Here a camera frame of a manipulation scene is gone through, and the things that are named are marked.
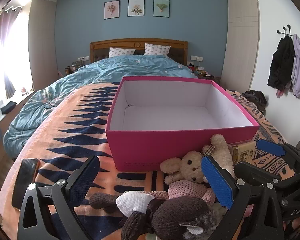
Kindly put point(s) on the yellow beige carton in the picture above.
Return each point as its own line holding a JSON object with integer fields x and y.
{"x": 242, "y": 152}

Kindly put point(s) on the beige wardrobe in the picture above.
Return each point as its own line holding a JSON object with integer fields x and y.
{"x": 240, "y": 42}

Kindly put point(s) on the cream teddy bear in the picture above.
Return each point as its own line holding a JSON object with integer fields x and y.
{"x": 192, "y": 165}

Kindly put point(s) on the pink cardboard box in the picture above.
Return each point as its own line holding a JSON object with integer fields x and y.
{"x": 145, "y": 147}

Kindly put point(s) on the brown monkey plush toy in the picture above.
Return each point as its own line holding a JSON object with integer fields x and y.
{"x": 170, "y": 215}

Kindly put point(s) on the framed white flower picture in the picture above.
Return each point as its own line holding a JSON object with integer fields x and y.
{"x": 135, "y": 7}

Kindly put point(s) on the pink knitted plush toy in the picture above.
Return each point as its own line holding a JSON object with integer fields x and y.
{"x": 190, "y": 188}

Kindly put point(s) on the black smartphone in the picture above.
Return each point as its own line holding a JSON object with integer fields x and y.
{"x": 25, "y": 180}

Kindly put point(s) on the dark bag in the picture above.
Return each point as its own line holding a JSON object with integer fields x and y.
{"x": 256, "y": 100}

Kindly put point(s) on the white heart print pillow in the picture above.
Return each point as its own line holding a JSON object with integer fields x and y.
{"x": 156, "y": 49}
{"x": 121, "y": 52}

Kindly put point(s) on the wooden headboard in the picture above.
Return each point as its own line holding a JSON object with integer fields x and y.
{"x": 130, "y": 42}

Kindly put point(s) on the orange patterned blanket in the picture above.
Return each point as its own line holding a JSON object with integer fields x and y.
{"x": 65, "y": 130}

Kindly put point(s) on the framed green leaf picture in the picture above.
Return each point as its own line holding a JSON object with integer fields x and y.
{"x": 161, "y": 8}

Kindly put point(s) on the black pouch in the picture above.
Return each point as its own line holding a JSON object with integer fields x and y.
{"x": 8, "y": 107}

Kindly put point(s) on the white wall switch panel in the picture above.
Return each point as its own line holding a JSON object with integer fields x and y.
{"x": 83, "y": 58}

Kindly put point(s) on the black wall coat hooks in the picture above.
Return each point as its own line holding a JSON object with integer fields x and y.
{"x": 285, "y": 31}

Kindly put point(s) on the white wall socket panel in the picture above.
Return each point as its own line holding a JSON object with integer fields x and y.
{"x": 196, "y": 58}

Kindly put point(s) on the blue floral duvet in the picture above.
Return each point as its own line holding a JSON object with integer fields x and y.
{"x": 65, "y": 87}

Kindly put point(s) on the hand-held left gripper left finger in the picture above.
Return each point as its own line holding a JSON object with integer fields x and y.
{"x": 82, "y": 180}

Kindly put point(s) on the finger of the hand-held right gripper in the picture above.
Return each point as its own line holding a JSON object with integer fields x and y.
{"x": 257, "y": 172}
{"x": 270, "y": 148}

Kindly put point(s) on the grey furry plush toy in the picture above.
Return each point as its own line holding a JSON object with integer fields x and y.
{"x": 202, "y": 223}

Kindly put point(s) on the black jacket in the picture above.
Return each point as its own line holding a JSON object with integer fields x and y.
{"x": 281, "y": 62}

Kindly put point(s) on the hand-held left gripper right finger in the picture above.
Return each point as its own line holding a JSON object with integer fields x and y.
{"x": 217, "y": 182}

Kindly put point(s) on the grey purple curtain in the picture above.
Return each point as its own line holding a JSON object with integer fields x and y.
{"x": 6, "y": 55}

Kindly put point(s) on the framed pink flower picture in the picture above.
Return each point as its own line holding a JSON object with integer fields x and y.
{"x": 112, "y": 10}

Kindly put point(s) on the lavender hoodie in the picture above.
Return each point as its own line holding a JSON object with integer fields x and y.
{"x": 298, "y": 67}

